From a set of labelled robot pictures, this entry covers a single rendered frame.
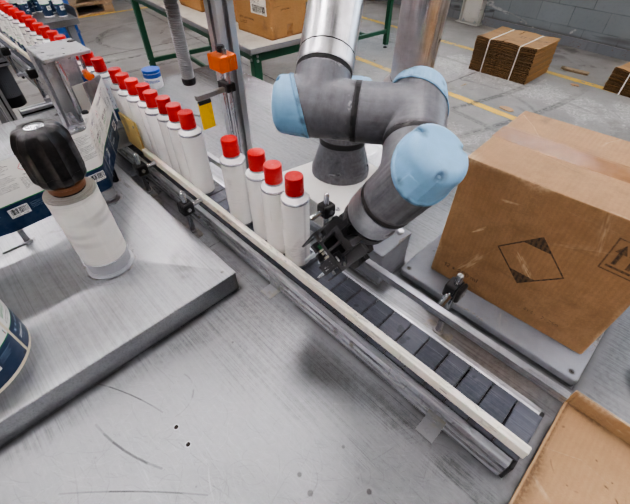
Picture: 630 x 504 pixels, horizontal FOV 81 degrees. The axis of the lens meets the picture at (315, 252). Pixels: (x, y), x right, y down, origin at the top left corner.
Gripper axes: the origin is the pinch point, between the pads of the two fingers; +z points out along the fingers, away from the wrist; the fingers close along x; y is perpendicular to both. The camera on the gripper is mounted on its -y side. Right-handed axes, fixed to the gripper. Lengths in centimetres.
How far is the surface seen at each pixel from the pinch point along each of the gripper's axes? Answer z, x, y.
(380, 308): -1.1, 13.2, -2.2
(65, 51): 22, -80, 10
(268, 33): 90, -132, -115
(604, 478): -17, 49, -5
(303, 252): 3.9, -4.0, 0.8
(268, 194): -2.7, -15.5, 2.9
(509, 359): -18.7, 27.5, -2.7
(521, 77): 124, -41, -382
